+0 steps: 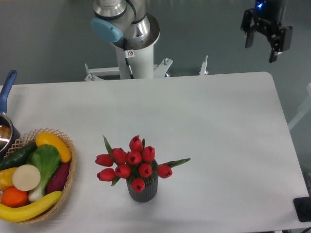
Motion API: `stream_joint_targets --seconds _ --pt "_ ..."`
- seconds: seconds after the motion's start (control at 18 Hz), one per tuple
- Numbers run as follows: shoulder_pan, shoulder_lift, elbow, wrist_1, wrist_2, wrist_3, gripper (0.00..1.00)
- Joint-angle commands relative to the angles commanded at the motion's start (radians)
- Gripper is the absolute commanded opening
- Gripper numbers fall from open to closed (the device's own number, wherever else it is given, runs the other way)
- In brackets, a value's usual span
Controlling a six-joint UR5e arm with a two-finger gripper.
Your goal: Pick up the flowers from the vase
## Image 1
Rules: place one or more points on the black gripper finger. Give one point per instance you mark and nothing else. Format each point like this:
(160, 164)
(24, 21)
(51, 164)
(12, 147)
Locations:
(247, 26)
(280, 41)

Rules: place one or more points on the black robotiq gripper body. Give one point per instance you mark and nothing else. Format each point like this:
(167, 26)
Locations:
(268, 15)

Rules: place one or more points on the red tulip bouquet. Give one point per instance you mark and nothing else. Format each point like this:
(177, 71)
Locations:
(136, 164)

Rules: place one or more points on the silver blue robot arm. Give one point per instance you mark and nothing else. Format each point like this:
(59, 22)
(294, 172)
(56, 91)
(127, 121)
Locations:
(126, 21)

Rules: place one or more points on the dark grey ribbed vase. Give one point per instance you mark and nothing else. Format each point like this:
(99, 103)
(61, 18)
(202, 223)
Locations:
(149, 191)

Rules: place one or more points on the black device at table edge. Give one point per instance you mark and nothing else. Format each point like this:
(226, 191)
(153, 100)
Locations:
(303, 208)

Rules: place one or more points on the green bok choy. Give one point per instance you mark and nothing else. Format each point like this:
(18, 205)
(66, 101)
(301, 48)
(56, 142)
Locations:
(46, 159)

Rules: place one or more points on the woven wicker basket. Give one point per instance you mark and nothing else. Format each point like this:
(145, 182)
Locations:
(29, 138)

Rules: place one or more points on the purple sweet potato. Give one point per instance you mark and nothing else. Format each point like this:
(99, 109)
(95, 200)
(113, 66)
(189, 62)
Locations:
(58, 180)

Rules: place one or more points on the green cucumber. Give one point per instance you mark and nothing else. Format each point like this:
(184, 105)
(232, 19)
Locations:
(18, 157)

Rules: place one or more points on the yellow bell pepper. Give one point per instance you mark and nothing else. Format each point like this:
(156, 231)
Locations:
(6, 178)

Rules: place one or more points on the orange fruit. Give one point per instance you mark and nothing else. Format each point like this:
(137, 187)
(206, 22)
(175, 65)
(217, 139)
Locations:
(13, 197)

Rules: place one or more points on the yellow banana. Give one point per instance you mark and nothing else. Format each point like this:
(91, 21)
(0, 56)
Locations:
(29, 211)

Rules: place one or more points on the white table clamp bracket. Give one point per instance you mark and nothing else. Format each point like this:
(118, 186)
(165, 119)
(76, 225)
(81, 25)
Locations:
(203, 70)

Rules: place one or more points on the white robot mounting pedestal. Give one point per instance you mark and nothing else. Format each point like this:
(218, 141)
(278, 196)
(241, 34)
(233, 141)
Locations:
(133, 64)

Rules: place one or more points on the blue handled saucepan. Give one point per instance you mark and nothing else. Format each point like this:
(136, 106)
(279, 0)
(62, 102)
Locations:
(8, 132)

